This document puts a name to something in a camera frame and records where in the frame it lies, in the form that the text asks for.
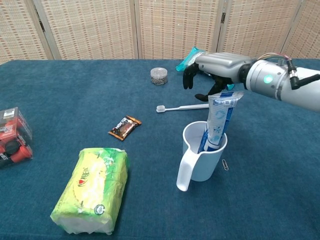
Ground green tissue pack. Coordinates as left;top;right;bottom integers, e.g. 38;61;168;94
50;147;131;236

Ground brown coffee sachet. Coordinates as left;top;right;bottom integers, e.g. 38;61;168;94
107;115;143;142

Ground blue table cloth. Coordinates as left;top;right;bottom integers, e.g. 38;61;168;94
0;58;320;240

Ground clear box red black items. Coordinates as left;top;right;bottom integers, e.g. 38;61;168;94
0;106;34;169

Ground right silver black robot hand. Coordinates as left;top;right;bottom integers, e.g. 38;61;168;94
182;52;252;102

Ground clear jar of pins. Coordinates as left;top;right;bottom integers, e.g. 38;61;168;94
150;67;169;86

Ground white plastic mug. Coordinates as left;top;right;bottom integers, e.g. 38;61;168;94
176;121;228;192

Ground teal snack package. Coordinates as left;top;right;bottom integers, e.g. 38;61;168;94
175;46;236;91

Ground woven folding screen panel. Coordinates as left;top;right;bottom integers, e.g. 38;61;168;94
216;0;305;60
278;0;320;60
32;0;140;60
0;0;55;65
134;0;225;60

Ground white toothbrush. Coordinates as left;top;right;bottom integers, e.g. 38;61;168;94
156;103;210;114

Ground blue white toothpaste tube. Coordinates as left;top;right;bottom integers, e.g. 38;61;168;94
197;90;245;154

